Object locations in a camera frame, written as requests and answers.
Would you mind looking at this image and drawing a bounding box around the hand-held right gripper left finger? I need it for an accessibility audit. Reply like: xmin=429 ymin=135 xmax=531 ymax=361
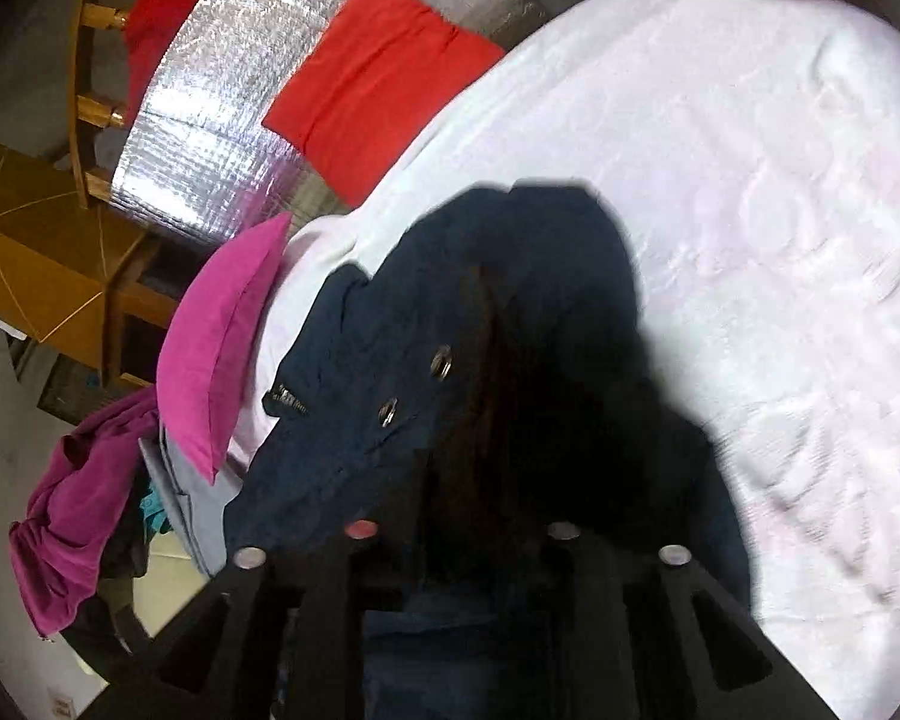
xmin=82 ymin=519 xmax=382 ymax=720

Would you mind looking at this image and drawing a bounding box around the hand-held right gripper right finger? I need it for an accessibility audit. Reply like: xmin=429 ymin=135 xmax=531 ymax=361
xmin=541 ymin=521 xmax=841 ymax=720

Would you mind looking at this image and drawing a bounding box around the navy blue jacket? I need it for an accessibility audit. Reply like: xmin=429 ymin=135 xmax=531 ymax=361
xmin=221 ymin=180 xmax=755 ymax=720

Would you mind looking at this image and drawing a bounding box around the grey cloth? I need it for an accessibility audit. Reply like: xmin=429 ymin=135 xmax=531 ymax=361
xmin=139 ymin=420 xmax=248 ymax=578

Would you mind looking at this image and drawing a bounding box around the teal cloth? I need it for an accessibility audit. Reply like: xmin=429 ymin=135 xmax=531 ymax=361
xmin=139 ymin=487 xmax=170 ymax=537

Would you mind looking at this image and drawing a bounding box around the dark cloth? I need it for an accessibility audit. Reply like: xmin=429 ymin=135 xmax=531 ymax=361
xmin=75 ymin=495 xmax=158 ymax=661

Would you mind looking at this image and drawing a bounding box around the folded magenta cloth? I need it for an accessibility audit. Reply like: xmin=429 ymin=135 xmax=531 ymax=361
xmin=156 ymin=211 xmax=295 ymax=485

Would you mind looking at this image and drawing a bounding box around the magenta garment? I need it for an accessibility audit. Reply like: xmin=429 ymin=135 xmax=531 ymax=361
xmin=9 ymin=390 xmax=162 ymax=637

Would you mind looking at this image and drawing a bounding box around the yellow-brown cardboard box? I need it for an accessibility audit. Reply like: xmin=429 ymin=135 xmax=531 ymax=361
xmin=0 ymin=131 xmax=151 ymax=368

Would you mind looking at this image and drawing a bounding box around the white textured blanket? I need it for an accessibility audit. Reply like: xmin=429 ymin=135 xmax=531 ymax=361
xmin=229 ymin=0 xmax=900 ymax=720

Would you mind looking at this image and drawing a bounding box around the silver foil insulation mat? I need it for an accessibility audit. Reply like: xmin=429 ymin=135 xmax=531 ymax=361
xmin=109 ymin=0 xmax=548 ymax=248

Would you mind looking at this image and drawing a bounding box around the folded red cloth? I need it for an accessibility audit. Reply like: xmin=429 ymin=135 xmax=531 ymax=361
xmin=261 ymin=0 xmax=505 ymax=207

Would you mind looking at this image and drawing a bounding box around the wooden chair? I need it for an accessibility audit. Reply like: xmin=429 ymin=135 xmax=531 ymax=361
xmin=67 ymin=0 xmax=181 ymax=391

